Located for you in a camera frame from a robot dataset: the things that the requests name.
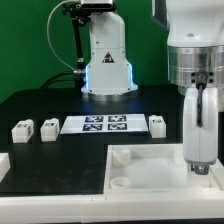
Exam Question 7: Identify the grey cable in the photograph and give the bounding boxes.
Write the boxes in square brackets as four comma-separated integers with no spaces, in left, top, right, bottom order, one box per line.
[46,0,81,72]

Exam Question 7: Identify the white front fence rail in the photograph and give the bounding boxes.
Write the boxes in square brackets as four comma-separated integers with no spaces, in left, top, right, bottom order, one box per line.
[0,189,224,224]

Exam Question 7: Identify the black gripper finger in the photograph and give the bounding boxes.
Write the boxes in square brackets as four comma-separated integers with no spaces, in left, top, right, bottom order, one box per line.
[191,164,209,175]

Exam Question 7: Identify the white left fence piece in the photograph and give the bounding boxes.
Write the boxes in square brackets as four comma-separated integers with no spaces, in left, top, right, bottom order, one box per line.
[0,153,10,182]

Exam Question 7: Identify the white square tabletop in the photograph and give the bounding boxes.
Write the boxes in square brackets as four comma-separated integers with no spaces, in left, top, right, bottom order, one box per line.
[104,144,224,194]

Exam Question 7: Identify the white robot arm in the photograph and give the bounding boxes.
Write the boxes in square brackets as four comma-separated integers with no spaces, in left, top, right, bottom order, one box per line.
[152,0,224,175]

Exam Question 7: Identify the white marker sheet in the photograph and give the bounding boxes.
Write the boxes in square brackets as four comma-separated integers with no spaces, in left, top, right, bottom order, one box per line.
[61,114,148,134]

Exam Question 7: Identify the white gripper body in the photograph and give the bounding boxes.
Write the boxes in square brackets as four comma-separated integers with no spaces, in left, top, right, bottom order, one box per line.
[183,88,218,165]

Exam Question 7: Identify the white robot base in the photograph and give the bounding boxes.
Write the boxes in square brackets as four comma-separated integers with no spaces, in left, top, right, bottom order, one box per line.
[81,12,138,101]

